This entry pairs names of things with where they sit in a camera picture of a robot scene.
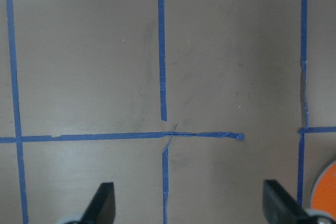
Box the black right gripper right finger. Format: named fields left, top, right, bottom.
left=262, top=180, right=335, bottom=224

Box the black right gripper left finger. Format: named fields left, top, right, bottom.
left=56, top=182, right=116, bottom=224

